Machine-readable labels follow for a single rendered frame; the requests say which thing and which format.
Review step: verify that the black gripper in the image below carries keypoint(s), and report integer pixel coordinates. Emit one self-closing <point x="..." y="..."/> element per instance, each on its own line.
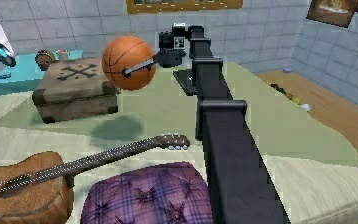
<point x="168" y="50"/>

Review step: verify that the orange basketball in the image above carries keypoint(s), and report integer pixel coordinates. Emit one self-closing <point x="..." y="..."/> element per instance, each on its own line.
<point x="128" y="62"/>

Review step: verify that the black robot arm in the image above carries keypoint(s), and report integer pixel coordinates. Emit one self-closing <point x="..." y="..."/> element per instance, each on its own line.
<point x="227" y="156"/>

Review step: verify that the pale green bed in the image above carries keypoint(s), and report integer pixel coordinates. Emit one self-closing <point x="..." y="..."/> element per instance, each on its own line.
<point x="153" y="110"/>

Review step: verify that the black laptop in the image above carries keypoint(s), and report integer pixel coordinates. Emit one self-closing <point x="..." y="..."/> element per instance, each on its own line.
<point x="186" y="81"/>

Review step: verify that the brown wooden chest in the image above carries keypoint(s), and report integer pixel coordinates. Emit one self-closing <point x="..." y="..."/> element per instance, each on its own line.
<point x="75" y="88"/>

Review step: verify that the pale small mug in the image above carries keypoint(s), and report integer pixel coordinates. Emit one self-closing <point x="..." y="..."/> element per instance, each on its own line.
<point x="63" y="54"/>

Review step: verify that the gold framed picture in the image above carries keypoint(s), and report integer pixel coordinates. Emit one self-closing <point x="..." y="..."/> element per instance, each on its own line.
<point x="183" y="5"/>

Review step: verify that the brown round toy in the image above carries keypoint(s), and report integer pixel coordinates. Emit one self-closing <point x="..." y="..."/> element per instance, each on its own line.
<point x="44" y="59"/>

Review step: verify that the teal side table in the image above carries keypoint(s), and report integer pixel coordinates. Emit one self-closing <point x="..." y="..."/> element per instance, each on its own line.
<point x="23" y="71"/>

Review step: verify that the purple plaid pillow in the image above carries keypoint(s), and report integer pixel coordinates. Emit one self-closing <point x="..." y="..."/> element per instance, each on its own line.
<point x="147" y="196"/>

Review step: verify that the dark blue flat remote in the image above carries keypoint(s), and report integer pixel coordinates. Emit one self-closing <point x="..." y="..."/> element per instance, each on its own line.
<point x="2" y="76"/>

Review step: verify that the dark brown small toy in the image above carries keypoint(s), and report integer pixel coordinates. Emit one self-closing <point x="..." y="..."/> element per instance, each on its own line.
<point x="280" y="89"/>

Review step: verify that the small grey bowl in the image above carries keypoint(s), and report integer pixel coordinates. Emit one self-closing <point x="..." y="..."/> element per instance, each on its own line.
<point x="287" y="70"/>

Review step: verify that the small yellow toy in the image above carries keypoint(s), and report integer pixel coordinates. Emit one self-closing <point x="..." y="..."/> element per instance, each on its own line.
<point x="296" y="100"/>

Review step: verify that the brown acoustic guitar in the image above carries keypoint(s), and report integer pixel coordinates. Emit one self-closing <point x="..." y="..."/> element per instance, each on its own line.
<point x="30" y="190"/>

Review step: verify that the dark framed brown picture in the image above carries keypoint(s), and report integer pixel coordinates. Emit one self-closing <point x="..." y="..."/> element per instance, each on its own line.
<point x="332" y="11"/>

